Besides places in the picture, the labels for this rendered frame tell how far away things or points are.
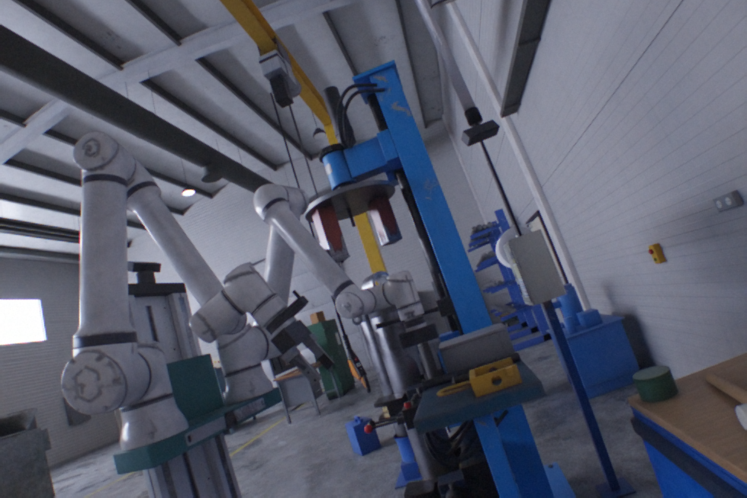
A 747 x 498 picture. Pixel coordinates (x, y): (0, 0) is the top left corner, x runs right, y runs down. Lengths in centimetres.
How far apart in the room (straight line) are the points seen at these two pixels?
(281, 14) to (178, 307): 681
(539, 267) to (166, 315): 191
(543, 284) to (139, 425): 203
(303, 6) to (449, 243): 631
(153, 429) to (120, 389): 22
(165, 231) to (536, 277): 191
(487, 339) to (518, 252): 77
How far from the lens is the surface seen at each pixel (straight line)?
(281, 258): 171
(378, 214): 250
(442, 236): 227
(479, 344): 184
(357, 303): 132
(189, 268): 128
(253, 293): 107
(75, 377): 119
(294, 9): 800
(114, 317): 120
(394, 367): 232
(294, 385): 836
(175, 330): 176
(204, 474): 176
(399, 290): 140
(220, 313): 109
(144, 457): 132
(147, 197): 139
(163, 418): 133
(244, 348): 168
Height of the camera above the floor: 140
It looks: 12 degrees up
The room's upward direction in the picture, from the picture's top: 19 degrees counter-clockwise
